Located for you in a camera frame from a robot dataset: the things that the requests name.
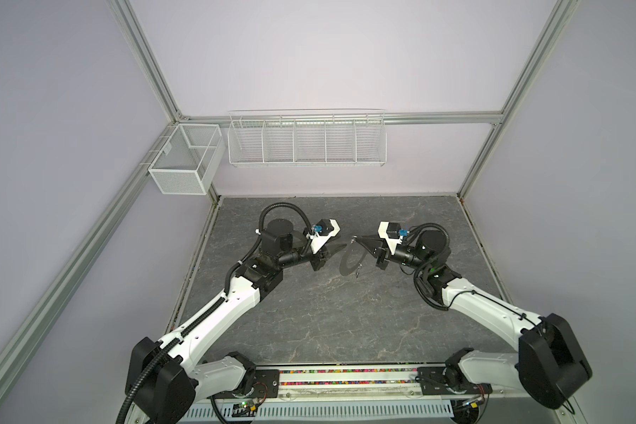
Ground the white mesh box basket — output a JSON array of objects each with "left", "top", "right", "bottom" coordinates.
[{"left": 148, "top": 124, "right": 225, "bottom": 195}]

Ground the aluminium mounting rail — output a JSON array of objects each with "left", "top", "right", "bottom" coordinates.
[{"left": 131, "top": 361, "right": 526, "bottom": 406}]

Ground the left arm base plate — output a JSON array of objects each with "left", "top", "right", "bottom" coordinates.
[{"left": 216, "top": 369, "right": 280, "bottom": 399}]

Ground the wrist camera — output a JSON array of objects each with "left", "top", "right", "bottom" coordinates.
[
  {"left": 307, "top": 219, "right": 340, "bottom": 254},
  {"left": 377, "top": 221, "right": 409, "bottom": 254}
]

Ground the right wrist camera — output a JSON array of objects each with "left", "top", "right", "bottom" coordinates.
[{"left": 377, "top": 221, "right": 409, "bottom": 254}]

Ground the grey perforated ring disc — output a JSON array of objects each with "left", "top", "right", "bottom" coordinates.
[{"left": 339, "top": 240, "right": 368, "bottom": 277}]

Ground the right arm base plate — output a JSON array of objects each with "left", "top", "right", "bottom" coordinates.
[{"left": 415, "top": 366, "right": 493, "bottom": 396}]

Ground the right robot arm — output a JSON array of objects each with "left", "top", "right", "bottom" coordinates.
[{"left": 353, "top": 222, "right": 593, "bottom": 409}]

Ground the white wire shelf basket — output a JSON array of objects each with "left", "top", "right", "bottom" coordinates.
[{"left": 227, "top": 109, "right": 388, "bottom": 167}]

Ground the aluminium frame profile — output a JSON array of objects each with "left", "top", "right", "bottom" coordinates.
[{"left": 0, "top": 1, "right": 553, "bottom": 414}]

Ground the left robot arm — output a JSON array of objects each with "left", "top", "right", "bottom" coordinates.
[{"left": 116, "top": 201, "right": 340, "bottom": 423}]

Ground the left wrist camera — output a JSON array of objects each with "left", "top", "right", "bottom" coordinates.
[{"left": 307, "top": 219, "right": 340, "bottom": 254}]

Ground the white vented cable duct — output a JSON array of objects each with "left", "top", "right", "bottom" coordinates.
[{"left": 182, "top": 399, "right": 454, "bottom": 424}]

